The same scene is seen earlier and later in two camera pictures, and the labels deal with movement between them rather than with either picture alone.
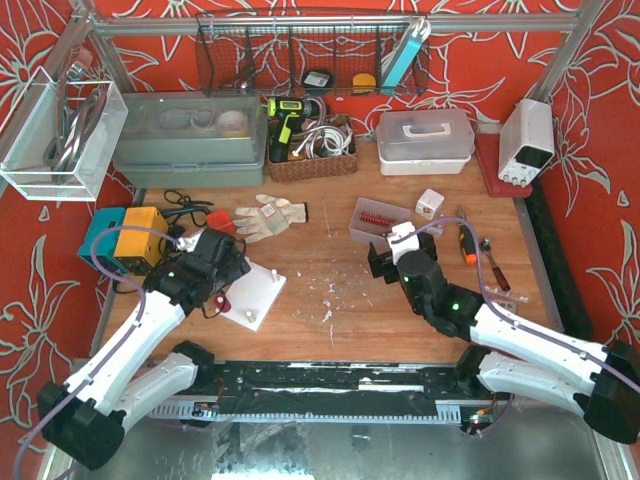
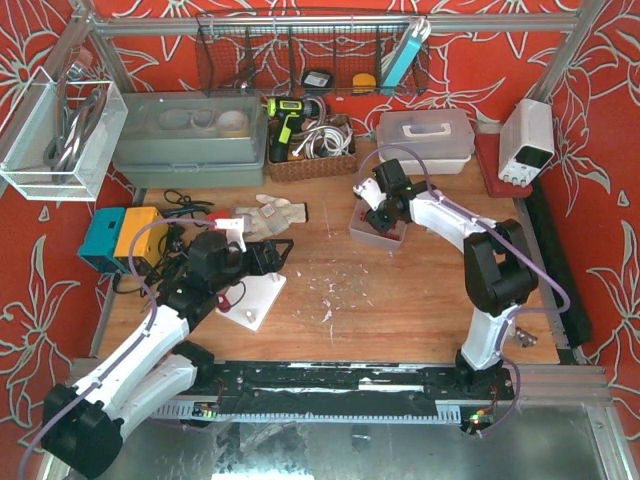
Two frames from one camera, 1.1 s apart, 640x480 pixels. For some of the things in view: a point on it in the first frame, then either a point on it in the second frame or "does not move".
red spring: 222,303 does not move
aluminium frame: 97,28 does not move
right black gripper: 379,262 → 379,220
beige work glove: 273,217 does not move
